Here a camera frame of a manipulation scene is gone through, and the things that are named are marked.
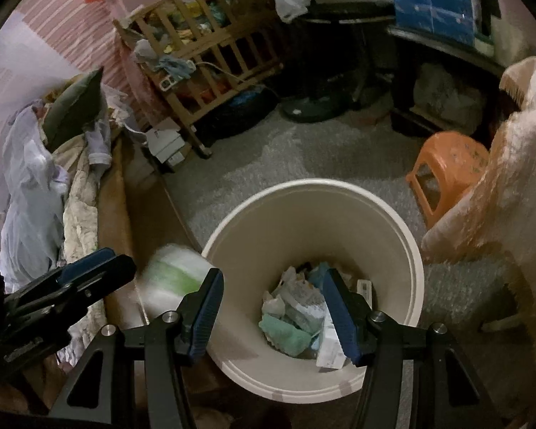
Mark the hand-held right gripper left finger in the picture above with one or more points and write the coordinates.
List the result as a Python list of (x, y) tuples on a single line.
[(205, 317)]

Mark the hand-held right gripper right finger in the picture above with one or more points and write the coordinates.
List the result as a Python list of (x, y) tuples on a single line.
[(341, 317)]

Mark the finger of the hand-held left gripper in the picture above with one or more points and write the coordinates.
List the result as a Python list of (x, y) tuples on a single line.
[(89, 262), (111, 275)]

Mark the small white carton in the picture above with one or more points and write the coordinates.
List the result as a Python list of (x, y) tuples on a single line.
[(366, 292)]

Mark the blue packet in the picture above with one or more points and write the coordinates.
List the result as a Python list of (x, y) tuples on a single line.
[(317, 277)]

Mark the green white wipes packet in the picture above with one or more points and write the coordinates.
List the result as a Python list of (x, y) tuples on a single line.
[(174, 277)]

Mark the green cloth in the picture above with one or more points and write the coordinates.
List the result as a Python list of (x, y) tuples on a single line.
[(281, 330)]

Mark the cream trash bin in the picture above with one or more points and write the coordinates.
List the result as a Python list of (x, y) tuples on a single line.
[(295, 232)]

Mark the cream quilted bedspread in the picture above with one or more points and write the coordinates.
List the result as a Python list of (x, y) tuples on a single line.
[(80, 214)]

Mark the white crumpled cloth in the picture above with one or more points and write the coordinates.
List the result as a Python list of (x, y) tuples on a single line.
[(31, 187)]

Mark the grey garment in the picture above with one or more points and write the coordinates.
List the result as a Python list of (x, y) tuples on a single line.
[(98, 143)]

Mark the white cardboard box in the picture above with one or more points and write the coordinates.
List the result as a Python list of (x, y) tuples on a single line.
[(165, 143)]

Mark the olive green pillow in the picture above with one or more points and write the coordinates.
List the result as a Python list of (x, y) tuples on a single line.
[(71, 107)]

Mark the orange plastic stool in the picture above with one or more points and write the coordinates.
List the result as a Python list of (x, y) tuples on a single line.
[(455, 156)]

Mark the black bag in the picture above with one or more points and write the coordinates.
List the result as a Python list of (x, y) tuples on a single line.
[(241, 111)]

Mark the cream fringed throw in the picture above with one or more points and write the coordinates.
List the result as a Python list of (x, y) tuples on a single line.
[(509, 187)]

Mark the blue grey cloth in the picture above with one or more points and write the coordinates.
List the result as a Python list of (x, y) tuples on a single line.
[(174, 67)]

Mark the wooden crib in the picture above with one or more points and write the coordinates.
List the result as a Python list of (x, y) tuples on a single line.
[(214, 49)]

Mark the grey sack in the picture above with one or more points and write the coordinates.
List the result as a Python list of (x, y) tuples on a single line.
[(442, 89)]

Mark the dark wooden table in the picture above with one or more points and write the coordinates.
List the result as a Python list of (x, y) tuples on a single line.
[(429, 40)]

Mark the blue patterned storage box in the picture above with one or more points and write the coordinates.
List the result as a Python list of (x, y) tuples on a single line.
[(433, 0)]

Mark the black pedestal stand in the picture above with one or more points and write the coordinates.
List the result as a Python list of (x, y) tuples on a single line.
[(321, 102)]

